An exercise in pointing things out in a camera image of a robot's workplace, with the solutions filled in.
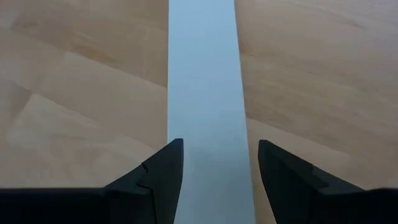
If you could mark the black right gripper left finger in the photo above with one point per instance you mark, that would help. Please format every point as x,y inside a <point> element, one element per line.
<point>140,199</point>

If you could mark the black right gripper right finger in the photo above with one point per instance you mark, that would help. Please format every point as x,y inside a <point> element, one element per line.
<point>311,202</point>

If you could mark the white raceway cover strip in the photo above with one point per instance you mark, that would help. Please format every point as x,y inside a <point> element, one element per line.
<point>205,93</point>

